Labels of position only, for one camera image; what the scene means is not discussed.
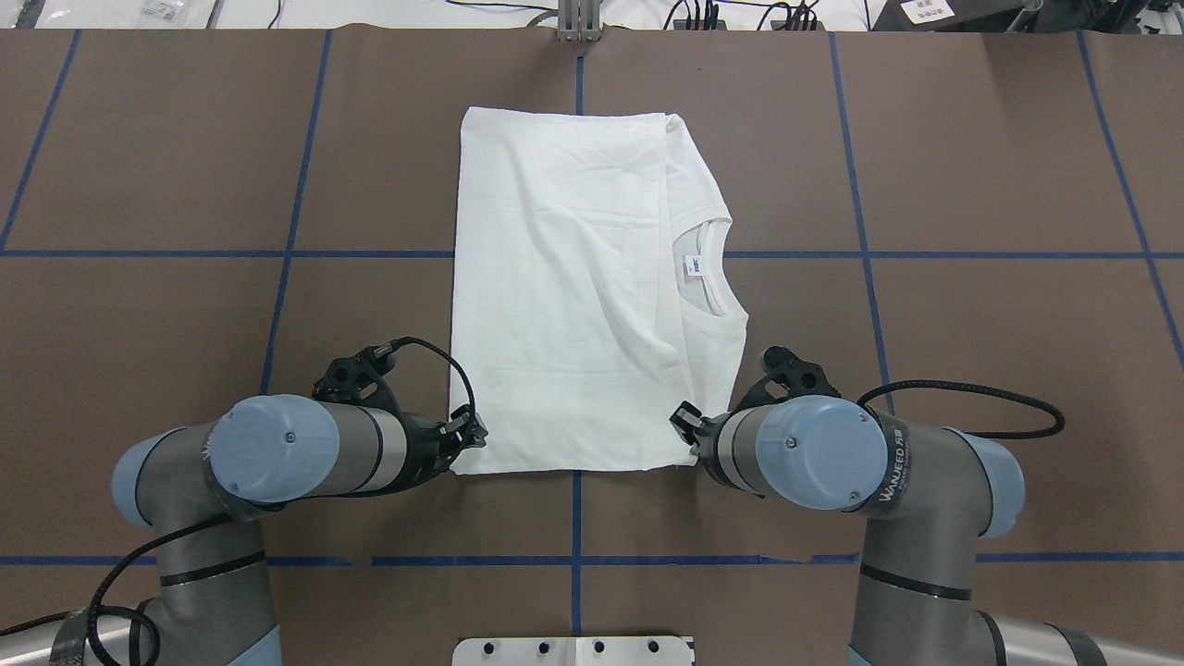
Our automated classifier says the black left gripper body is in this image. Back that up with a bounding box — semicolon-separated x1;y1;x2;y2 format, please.
313;344;463;482

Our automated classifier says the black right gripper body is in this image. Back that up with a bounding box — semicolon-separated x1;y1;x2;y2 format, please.
731;346;841;412

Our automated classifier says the white long-sleeve printed shirt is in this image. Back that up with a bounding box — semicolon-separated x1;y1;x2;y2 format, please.
450;105;748;475

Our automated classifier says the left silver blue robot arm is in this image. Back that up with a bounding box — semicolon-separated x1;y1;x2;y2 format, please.
43;337;487;665

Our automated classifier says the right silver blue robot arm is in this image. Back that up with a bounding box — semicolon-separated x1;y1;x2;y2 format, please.
670;346;1180;665

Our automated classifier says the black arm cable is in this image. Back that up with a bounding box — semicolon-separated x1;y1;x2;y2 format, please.
856;379;1067;441

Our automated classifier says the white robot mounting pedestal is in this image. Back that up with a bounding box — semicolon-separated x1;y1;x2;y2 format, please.
451;635;697;665

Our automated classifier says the aluminium frame post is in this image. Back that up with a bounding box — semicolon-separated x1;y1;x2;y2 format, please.
556;0;603;43

